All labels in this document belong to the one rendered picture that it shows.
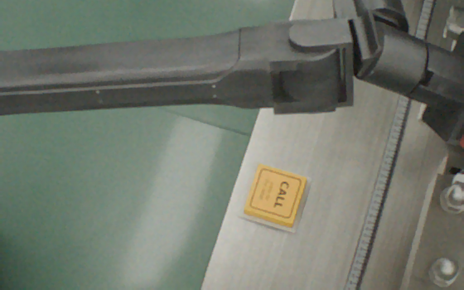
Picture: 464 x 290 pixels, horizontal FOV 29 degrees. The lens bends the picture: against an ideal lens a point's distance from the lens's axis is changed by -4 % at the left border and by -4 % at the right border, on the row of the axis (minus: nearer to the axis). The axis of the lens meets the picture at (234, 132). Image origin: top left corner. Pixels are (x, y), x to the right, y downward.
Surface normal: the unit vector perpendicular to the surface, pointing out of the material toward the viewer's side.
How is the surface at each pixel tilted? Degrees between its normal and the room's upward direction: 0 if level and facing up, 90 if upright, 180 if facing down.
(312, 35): 27
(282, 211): 0
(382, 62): 48
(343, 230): 0
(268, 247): 0
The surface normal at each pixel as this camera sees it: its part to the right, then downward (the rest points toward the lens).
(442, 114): -0.89, -0.28
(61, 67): -0.10, -0.66
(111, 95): -0.03, 0.71
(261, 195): 0.00, -0.31
